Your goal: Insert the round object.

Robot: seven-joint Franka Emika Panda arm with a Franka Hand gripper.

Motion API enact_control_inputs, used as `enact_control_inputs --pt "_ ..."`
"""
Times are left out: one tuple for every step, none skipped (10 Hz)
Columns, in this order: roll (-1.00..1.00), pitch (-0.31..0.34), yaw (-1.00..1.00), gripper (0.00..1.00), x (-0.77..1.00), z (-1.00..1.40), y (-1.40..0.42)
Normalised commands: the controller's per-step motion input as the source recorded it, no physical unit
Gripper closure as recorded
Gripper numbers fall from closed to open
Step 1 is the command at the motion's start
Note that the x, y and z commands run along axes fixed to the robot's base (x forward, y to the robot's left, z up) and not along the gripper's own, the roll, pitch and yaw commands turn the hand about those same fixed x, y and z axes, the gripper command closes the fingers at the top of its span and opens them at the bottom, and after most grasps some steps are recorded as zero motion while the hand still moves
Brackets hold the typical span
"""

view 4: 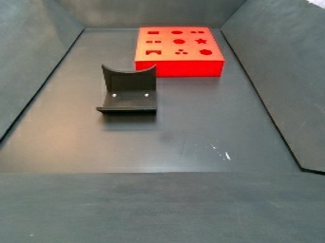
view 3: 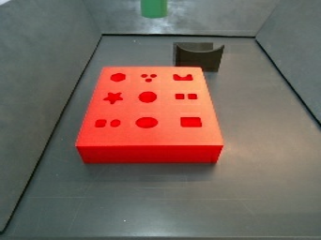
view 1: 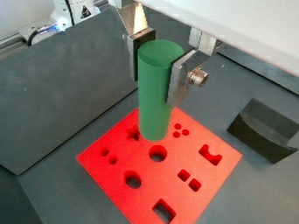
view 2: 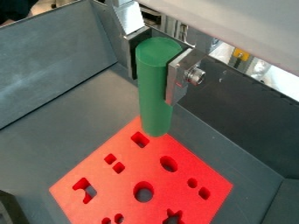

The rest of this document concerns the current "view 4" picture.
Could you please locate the black curved holder stand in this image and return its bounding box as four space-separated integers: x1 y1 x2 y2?
97 65 158 114

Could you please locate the red shape sorter box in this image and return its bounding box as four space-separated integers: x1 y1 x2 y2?
135 27 225 77

